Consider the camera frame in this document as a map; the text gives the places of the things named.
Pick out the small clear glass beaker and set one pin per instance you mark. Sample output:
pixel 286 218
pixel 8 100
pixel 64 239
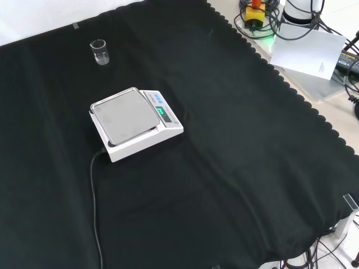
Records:
pixel 100 53

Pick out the white electronic balance steel pan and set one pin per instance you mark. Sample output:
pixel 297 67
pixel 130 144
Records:
pixel 131 120

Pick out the black bench cloth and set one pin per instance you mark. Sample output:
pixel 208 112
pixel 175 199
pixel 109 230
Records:
pixel 224 157

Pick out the yellow stop button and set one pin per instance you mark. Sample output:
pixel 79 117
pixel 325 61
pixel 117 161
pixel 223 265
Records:
pixel 254 14

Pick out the grey tape piece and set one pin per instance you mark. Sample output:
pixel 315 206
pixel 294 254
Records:
pixel 75 25

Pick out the pale white board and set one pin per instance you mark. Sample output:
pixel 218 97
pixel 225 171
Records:
pixel 308 53

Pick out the black power adapter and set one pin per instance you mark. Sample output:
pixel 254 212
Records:
pixel 347 62

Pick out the clear grey base plate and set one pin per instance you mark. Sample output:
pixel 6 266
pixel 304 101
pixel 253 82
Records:
pixel 314 87

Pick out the metal bench bracket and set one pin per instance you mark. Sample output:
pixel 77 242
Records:
pixel 347 218

